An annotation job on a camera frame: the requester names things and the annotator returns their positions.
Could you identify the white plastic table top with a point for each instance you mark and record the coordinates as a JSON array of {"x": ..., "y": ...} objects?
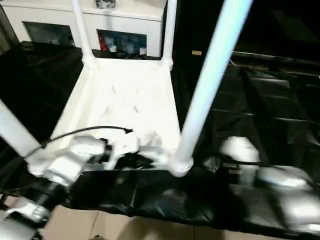
[{"x": 120, "y": 82}]

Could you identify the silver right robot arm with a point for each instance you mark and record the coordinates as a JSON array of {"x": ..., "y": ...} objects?
[{"x": 282, "y": 177}]

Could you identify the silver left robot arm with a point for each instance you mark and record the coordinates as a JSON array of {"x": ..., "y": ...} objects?
[{"x": 65, "y": 172}]

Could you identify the black table mat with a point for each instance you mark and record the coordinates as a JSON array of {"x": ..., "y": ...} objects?
[{"x": 175, "y": 200}]

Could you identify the dark brown round object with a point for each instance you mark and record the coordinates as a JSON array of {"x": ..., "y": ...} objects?
[{"x": 96, "y": 237}]

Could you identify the black long bar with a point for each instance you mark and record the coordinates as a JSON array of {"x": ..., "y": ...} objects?
[{"x": 275, "y": 58}]

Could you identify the small yellow tag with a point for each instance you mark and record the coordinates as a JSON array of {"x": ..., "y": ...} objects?
[{"x": 197, "y": 52}]

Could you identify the white glass-door cabinet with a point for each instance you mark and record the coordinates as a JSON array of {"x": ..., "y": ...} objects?
[{"x": 125, "y": 22}]

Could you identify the black white patterned ornament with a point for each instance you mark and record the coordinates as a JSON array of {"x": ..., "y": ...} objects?
[{"x": 105, "y": 3}]

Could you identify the grey curtain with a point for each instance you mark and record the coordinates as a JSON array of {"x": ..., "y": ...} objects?
[{"x": 7, "y": 30}]

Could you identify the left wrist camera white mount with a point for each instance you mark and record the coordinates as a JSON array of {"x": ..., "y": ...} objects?
[{"x": 125, "y": 143}]

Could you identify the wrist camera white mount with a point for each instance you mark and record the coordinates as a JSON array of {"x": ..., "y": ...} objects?
[
  {"x": 237, "y": 147},
  {"x": 125, "y": 143}
]

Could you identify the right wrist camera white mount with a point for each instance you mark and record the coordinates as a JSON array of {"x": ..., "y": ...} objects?
[{"x": 237, "y": 147}]

